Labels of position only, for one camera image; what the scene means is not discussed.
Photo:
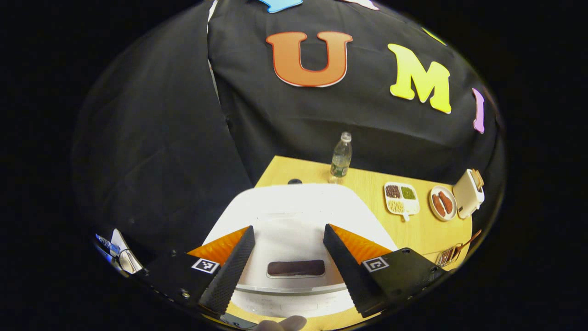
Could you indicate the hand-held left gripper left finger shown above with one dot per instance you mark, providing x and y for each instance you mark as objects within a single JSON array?
[{"x": 232, "y": 271}]

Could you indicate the brown meat piece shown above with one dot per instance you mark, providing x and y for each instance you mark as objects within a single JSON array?
[
  {"x": 446, "y": 202},
  {"x": 438, "y": 205}
]

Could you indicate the white toaster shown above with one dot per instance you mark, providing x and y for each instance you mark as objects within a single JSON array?
[{"x": 466, "y": 197}]

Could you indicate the white round plate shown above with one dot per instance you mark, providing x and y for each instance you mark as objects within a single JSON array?
[{"x": 434, "y": 216}]

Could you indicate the brown wooden spoon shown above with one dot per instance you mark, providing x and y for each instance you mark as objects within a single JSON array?
[{"x": 468, "y": 241}]

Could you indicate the white divided grain tray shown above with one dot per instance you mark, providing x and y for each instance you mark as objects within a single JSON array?
[{"x": 402, "y": 204}]

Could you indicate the white rice cooker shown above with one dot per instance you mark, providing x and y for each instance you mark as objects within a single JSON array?
[{"x": 289, "y": 207}]

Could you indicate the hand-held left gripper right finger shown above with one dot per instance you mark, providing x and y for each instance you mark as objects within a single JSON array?
[{"x": 349, "y": 269}]

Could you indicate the clear water bottle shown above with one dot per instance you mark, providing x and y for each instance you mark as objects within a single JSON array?
[{"x": 341, "y": 158}]

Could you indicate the black backdrop cloth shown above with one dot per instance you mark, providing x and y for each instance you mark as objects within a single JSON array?
[{"x": 161, "y": 138}]

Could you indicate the toasted bread slice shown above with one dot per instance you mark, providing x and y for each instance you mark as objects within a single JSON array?
[{"x": 477, "y": 178}]

